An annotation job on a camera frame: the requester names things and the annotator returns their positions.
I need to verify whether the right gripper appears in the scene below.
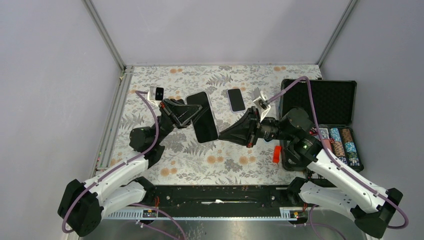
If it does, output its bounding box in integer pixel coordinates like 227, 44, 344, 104
219, 105, 294, 148

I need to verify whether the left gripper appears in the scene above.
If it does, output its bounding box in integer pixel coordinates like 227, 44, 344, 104
152, 98, 206, 146

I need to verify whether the large black smartphone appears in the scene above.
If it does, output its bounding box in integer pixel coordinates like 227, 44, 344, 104
186, 91, 219, 143

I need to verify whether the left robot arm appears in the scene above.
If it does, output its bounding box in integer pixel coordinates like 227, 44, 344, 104
57, 99, 203, 237

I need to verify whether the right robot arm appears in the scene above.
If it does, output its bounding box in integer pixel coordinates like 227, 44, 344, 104
218, 107, 403, 239

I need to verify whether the phone in lavender case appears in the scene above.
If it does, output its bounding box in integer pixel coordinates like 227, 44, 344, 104
227, 88, 246, 113

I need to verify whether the black poker chip case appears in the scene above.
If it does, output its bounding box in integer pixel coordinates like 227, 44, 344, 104
280, 78, 365, 172

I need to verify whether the red plastic piece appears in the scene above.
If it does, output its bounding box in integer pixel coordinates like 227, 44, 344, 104
272, 145, 282, 164

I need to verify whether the floral tablecloth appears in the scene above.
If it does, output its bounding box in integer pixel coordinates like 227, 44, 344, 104
102, 65, 322, 185

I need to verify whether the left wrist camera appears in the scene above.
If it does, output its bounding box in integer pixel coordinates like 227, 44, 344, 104
147, 86, 164, 102

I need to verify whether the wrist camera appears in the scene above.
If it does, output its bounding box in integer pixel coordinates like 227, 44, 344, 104
252, 88, 271, 121
147, 86, 164, 102

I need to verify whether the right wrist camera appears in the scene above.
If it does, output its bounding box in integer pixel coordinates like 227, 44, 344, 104
252, 88, 271, 121

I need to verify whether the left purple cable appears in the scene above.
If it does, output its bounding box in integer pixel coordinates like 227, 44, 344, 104
61, 90, 190, 240

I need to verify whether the purple cable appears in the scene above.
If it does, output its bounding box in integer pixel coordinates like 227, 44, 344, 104
61, 90, 190, 240
266, 76, 410, 240

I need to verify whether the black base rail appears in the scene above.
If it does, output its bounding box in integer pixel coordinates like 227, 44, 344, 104
124, 184, 321, 219

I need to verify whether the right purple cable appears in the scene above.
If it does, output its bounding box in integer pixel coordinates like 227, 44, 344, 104
266, 76, 410, 240

